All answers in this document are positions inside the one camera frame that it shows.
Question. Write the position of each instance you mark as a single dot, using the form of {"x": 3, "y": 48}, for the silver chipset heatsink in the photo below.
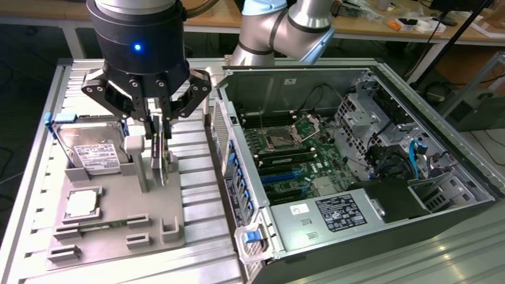
{"x": 327, "y": 187}

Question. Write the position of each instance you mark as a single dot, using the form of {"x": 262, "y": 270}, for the metal disk bay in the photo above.
{"x": 434, "y": 196}

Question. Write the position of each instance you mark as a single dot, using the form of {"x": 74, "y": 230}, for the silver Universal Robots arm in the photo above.
{"x": 256, "y": 38}

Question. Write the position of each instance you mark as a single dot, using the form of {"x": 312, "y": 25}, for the hard disk in blue caddy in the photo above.
{"x": 95, "y": 154}

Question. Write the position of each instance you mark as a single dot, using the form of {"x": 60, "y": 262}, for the small white box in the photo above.
{"x": 430, "y": 27}

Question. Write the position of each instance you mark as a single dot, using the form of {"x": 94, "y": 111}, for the blue case latch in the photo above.
{"x": 251, "y": 237}

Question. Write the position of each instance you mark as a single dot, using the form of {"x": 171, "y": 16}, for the blue card retention clip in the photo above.
{"x": 248, "y": 204}
{"x": 236, "y": 171}
{"x": 232, "y": 158}
{"x": 244, "y": 193}
{"x": 240, "y": 182}

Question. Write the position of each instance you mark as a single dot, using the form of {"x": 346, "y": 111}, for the bare green RAM stick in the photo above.
{"x": 104, "y": 225}

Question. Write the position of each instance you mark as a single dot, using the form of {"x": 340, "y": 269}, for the black tripod pole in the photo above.
{"x": 455, "y": 35}

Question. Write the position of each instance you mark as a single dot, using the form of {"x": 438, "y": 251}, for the thin metal locking lever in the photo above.
{"x": 263, "y": 118}

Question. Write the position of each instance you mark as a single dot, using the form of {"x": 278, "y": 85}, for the black Nvidia graphics card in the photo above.
{"x": 160, "y": 165}

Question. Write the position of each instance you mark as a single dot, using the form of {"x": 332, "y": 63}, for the green motherboard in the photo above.
{"x": 327, "y": 165}

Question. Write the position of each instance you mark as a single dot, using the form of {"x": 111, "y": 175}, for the open black PC case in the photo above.
{"x": 375, "y": 242}

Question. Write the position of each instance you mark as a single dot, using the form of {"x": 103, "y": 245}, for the blue expansion slot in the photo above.
{"x": 280, "y": 177}

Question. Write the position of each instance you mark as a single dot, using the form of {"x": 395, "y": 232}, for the long black expansion slot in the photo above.
{"x": 286, "y": 196}

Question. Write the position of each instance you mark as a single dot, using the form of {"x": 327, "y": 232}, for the perforated metal drive cage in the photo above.
{"x": 359, "y": 118}

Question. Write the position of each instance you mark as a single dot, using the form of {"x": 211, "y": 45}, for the brown cardboard box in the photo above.
{"x": 497, "y": 17}

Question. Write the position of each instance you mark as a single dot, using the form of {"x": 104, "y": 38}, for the aluminium profile frame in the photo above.
{"x": 473, "y": 82}

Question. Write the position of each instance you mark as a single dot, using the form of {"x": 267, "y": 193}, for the grey plastic parts rack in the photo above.
{"x": 115, "y": 207}

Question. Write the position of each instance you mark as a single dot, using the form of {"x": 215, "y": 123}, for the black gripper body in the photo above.
{"x": 138, "y": 35}

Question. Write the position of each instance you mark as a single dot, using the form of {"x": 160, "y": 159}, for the wooden desk with white frame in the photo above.
{"x": 39, "y": 9}

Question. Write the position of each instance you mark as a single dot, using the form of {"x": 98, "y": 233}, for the black monitor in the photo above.
{"x": 466, "y": 3}

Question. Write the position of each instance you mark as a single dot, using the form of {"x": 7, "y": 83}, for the RAM stick with white label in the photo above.
{"x": 284, "y": 159}

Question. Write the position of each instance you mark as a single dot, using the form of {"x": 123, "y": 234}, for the grey power supply unit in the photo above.
{"x": 300, "y": 230}

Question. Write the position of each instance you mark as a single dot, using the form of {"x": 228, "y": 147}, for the black RAM slot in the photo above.
{"x": 252, "y": 115}
{"x": 252, "y": 122}
{"x": 252, "y": 126}
{"x": 252, "y": 118}

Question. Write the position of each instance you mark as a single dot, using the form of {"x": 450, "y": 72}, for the silver CPU chip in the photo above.
{"x": 83, "y": 204}

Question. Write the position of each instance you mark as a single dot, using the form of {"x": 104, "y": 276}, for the loose green circuit board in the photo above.
{"x": 351, "y": 10}

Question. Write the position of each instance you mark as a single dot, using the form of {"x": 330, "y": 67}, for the CPU socket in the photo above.
{"x": 280, "y": 139}

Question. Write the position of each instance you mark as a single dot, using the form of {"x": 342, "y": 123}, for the black plastic shroud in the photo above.
{"x": 395, "y": 201}

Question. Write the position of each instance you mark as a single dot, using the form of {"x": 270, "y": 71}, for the metal socket cover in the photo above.
{"x": 308, "y": 125}

